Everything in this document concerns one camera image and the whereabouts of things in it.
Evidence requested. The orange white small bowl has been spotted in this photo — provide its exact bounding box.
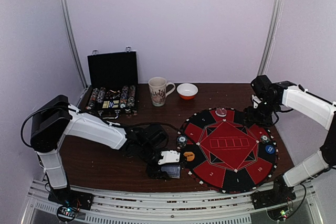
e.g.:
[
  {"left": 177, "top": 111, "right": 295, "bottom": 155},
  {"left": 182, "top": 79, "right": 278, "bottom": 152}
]
[{"left": 177, "top": 83, "right": 198, "bottom": 100}]

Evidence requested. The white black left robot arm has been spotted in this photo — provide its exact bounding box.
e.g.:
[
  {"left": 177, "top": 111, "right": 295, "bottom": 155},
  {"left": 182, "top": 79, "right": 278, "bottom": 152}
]
[{"left": 20, "top": 95, "right": 183, "bottom": 205}]

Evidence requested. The aluminium frame post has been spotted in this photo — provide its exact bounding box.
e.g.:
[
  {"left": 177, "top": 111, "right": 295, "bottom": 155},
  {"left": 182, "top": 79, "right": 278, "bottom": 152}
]
[
  {"left": 257, "top": 0, "right": 283, "bottom": 76},
  {"left": 60, "top": 0, "right": 88, "bottom": 89}
]

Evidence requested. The left aluminium frame post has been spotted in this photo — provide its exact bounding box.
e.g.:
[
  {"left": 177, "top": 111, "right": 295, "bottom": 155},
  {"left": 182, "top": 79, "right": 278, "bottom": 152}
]
[{"left": 60, "top": 0, "right": 88, "bottom": 89}]

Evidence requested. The black poker chip case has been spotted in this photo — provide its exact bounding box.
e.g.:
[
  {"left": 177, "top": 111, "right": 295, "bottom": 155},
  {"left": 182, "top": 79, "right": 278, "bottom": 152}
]
[{"left": 85, "top": 49, "right": 139, "bottom": 118}]

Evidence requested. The clear red dealer button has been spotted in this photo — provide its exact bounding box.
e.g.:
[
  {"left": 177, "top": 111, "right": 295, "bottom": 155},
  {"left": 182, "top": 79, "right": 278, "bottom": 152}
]
[{"left": 215, "top": 107, "right": 227, "bottom": 117}]

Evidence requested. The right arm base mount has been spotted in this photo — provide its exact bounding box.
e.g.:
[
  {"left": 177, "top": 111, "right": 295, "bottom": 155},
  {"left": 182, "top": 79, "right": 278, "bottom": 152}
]
[{"left": 251, "top": 190, "right": 296, "bottom": 221}]

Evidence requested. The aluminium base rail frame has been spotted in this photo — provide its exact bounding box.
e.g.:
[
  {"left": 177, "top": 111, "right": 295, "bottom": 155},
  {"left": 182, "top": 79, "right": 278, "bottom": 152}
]
[{"left": 20, "top": 179, "right": 323, "bottom": 224}]

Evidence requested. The round red black poker mat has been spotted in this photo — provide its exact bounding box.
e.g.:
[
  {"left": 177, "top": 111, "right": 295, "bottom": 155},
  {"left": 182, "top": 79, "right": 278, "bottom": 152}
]
[{"left": 180, "top": 108, "right": 279, "bottom": 194}]

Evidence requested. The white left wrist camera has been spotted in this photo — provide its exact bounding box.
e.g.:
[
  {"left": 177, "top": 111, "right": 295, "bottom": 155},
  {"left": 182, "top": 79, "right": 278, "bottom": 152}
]
[{"left": 157, "top": 150, "right": 181, "bottom": 165}]

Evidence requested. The orange big blind button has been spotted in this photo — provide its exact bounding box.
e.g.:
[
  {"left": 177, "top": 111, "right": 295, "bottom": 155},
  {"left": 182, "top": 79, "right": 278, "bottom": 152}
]
[{"left": 183, "top": 151, "right": 195, "bottom": 162}]

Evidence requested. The tall ceramic seashell mug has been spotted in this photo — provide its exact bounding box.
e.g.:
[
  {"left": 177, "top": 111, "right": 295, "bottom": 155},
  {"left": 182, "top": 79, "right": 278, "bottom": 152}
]
[{"left": 148, "top": 77, "right": 176, "bottom": 107}]

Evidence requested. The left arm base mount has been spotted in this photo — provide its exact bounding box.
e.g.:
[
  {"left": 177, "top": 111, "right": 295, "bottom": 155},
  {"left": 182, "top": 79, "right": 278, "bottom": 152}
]
[{"left": 48, "top": 191, "right": 93, "bottom": 222}]

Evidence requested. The green white chip stack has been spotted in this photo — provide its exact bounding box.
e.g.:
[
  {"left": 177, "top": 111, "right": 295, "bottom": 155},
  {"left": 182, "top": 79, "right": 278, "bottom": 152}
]
[
  {"left": 260, "top": 135, "right": 270, "bottom": 143},
  {"left": 176, "top": 135, "right": 187, "bottom": 148}
]

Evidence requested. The right aluminium frame post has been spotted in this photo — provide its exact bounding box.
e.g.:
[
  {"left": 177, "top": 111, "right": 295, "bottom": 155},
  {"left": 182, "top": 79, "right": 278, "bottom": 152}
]
[{"left": 257, "top": 0, "right": 283, "bottom": 76}]

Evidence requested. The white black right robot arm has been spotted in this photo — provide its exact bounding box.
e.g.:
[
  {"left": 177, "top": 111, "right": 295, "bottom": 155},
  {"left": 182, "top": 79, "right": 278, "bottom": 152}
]
[{"left": 244, "top": 75, "right": 335, "bottom": 204}]

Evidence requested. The blue playing card deck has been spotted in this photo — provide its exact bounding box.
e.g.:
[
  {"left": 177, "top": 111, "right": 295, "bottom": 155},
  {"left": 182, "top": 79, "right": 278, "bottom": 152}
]
[{"left": 161, "top": 164, "right": 181, "bottom": 179}]

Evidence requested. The blue small blind button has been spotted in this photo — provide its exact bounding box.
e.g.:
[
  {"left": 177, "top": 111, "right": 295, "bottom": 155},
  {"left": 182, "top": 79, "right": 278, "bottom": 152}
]
[{"left": 265, "top": 145, "right": 276, "bottom": 154}]

